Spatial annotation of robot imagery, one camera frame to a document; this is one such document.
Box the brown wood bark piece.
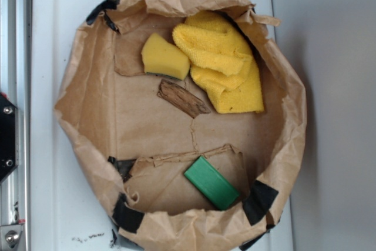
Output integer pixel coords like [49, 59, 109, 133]
[157, 79, 211, 119]

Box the aluminium frame rail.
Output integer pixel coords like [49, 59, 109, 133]
[1, 0, 31, 250]

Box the yellow microfibre cloth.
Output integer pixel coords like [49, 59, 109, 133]
[172, 11, 264, 113]

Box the yellow sponge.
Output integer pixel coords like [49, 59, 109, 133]
[141, 33, 190, 81]

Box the black metal bracket plate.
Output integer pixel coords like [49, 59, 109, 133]
[0, 92, 19, 184]

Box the brown paper bag container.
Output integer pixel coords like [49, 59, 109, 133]
[55, 0, 307, 250]

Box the green rectangular block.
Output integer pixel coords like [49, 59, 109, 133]
[184, 155, 240, 210]

